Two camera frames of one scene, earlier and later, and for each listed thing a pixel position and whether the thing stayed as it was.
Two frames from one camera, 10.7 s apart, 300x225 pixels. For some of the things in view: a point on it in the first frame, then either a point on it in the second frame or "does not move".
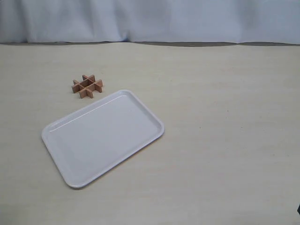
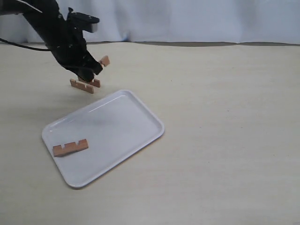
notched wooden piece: [89, 80] -> [105, 60]
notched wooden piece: [87, 83] -> [70, 147]
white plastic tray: [87, 143] does not move
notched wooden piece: [88, 91] -> [95, 82]
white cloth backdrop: [269, 21] does not move
